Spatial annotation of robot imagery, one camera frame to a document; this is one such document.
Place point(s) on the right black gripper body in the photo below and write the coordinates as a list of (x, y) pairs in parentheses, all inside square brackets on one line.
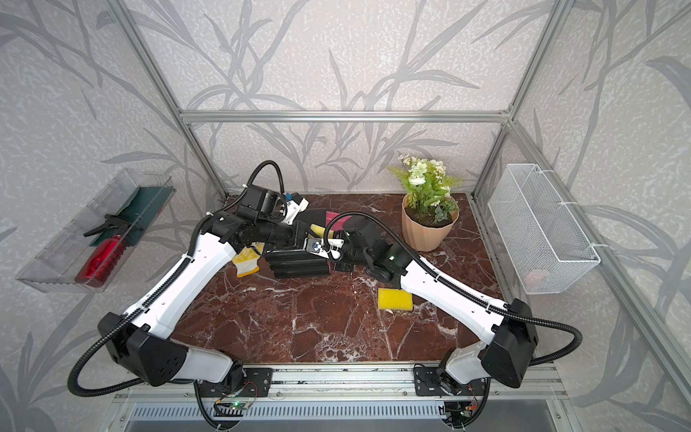
[(362, 262)]

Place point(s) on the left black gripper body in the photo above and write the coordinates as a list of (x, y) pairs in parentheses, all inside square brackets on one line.
[(280, 233)]

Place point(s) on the pink top drawer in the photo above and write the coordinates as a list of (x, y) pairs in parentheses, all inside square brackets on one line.
[(339, 224)]

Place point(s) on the bright yellow foam sponge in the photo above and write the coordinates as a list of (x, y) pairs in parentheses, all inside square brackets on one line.
[(394, 300)]

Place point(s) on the black drawer unit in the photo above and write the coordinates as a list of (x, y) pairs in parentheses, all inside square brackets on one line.
[(294, 261)]

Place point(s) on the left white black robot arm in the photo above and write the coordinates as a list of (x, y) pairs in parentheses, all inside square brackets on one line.
[(139, 340)]

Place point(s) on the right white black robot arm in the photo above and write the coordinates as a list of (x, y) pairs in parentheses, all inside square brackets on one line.
[(506, 344)]

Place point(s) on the yellow cellulose sponge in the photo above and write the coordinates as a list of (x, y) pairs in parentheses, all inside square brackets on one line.
[(318, 230)]

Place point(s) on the yellow work glove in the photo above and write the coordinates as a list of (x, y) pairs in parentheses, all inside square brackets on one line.
[(246, 262)]

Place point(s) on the beige plant pot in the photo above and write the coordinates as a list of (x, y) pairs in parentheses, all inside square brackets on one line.
[(420, 237)]

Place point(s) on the green artificial plant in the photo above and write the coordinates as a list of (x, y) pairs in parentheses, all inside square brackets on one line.
[(428, 188)]

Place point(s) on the dark green cloth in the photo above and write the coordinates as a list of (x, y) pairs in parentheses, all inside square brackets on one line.
[(142, 208)]

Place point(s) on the red black pruning shears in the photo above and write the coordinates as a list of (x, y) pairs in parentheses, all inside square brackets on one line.
[(108, 251)]

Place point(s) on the pink object in basket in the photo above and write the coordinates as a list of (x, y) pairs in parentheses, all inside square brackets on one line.
[(535, 278)]

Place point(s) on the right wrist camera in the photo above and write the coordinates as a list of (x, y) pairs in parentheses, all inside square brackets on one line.
[(327, 248)]

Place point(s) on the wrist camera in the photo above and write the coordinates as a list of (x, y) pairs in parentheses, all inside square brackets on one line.
[(294, 204), (327, 248)]

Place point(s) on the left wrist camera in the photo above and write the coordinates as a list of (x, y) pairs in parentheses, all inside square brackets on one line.
[(294, 204)]

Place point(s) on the clear plastic wall tray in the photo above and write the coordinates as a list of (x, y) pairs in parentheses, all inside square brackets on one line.
[(86, 254)]

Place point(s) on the white wire mesh basket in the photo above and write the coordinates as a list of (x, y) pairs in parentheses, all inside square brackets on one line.
[(539, 230)]

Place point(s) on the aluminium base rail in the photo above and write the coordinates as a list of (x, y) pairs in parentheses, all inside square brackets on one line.
[(383, 381)]

